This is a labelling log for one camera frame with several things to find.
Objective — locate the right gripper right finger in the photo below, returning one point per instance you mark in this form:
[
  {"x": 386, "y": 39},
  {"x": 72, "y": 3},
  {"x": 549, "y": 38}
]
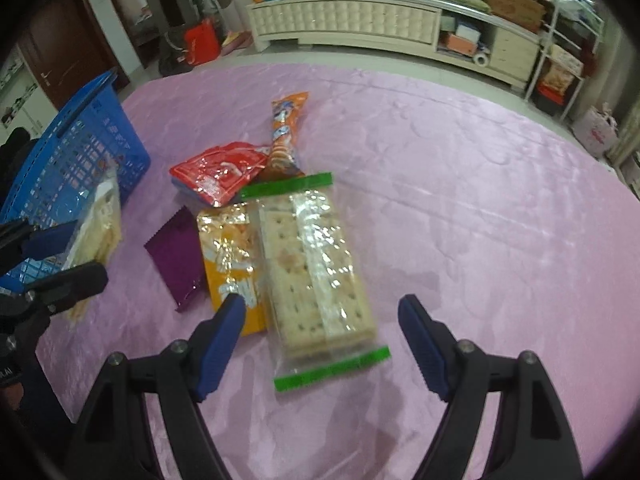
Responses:
[{"x": 532, "y": 437}]

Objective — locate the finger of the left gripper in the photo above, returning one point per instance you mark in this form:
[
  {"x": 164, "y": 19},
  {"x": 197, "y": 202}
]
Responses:
[
  {"x": 20, "y": 241},
  {"x": 54, "y": 294}
]

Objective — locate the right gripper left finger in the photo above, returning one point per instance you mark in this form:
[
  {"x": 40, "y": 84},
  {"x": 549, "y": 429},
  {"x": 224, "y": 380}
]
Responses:
[{"x": 113, "y": 437}]

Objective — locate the clear cracker pack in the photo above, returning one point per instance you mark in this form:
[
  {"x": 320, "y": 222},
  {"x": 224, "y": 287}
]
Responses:
[{"x": 99, "y": 227}]

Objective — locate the purple snack packet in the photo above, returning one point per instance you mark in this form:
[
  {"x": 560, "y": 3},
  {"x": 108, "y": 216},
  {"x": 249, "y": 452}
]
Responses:
[{"x": 176, "y": 253}]

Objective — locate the blue Doublemint gum can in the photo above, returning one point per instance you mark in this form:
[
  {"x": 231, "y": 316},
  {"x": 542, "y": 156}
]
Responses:
[{"x": 186, "y": 194}]

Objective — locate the orange chip packet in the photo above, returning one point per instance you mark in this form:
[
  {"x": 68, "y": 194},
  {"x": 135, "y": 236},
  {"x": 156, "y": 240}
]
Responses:
[{"x": 229, "y": 252}]

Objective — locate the long cracker pack green ends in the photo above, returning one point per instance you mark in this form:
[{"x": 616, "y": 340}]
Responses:
[{"x": 319, "y": 319}]

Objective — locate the blue plastic basket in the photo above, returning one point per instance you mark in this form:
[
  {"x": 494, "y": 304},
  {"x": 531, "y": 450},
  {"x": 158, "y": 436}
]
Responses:
[{"x": 91, "y": 132}]

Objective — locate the dark brown wooden door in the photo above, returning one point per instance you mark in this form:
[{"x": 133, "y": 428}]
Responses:
[{"x": 65, "y": 48}]

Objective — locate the red snack packet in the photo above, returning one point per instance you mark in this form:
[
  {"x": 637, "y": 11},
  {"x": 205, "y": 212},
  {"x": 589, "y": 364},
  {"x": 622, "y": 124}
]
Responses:
[{"x": 216, "y": 175}]

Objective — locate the pink quilted table cover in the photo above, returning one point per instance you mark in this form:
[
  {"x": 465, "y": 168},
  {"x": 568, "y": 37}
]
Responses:
[{"x": 509, "y": 234}]

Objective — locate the black bag on floor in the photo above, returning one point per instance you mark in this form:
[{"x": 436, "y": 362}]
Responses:
[{"x": 173, "y": 53}]

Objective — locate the red bag on floor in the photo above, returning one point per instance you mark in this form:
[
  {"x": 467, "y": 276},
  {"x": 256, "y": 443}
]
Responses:
[{"x": 201, "y": 43}]

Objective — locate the broom and dustpan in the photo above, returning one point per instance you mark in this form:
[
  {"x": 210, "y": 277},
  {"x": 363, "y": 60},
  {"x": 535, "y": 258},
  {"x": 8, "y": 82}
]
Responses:
[{"x": 235, "y": 35}]

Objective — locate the orange stick snack pack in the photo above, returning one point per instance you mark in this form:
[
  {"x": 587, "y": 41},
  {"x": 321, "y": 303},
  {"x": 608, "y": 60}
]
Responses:
[{"x": 282, "y": 160}]

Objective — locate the pink shopping bag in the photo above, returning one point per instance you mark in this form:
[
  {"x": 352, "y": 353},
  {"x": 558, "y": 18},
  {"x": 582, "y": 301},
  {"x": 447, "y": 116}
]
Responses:
[{"x": 596, "y": 130}]

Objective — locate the white metal shelf rack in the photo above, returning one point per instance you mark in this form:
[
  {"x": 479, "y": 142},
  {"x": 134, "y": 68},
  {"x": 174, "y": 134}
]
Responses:
[{"x": 570, "y": 36}]

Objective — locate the white TV cabinet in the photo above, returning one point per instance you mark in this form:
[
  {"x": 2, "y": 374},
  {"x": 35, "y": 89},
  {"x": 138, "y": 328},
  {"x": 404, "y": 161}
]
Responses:
[{"x": 438, "y": 30}]

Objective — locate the cardboard box on cabinet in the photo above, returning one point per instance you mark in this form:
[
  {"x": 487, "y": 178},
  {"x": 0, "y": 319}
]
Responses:
[{"x": 525, "y": 13}]

